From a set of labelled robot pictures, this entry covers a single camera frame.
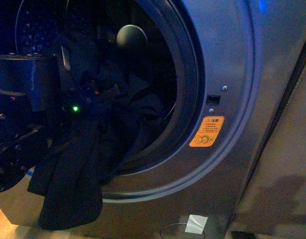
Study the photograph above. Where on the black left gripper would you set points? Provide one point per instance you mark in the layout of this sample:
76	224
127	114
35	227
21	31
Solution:
34	78

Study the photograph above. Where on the dark navy mesh garment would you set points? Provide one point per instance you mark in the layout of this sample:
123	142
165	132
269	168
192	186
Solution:
117	124

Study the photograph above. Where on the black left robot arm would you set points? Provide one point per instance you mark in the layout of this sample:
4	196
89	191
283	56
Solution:
34	115

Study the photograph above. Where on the grey front-load washing machine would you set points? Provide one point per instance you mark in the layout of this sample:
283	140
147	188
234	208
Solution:
251	46

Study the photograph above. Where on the steel perforated washer drum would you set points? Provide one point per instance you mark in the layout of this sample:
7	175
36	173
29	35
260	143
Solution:
82	35

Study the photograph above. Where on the beige round drum hub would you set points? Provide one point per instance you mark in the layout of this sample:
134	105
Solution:
131	38

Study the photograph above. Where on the dark rubber door gasket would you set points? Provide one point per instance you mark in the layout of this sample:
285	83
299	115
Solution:
175	71

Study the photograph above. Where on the lower latch screw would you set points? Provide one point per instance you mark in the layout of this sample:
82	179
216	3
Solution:
211	111

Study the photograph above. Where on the latch screw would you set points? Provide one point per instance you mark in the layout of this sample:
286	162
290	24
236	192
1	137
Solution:
224	88
211	111

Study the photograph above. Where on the orange warning sticker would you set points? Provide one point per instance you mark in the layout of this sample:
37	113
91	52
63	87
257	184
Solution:
208	131

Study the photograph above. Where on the upper latch screw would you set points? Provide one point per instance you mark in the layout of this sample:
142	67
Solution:
224	88

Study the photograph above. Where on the white tape sticker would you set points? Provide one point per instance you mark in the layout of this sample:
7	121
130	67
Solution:
196	224

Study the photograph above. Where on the grey side cabinet panel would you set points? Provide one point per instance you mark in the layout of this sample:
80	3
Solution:
274	203

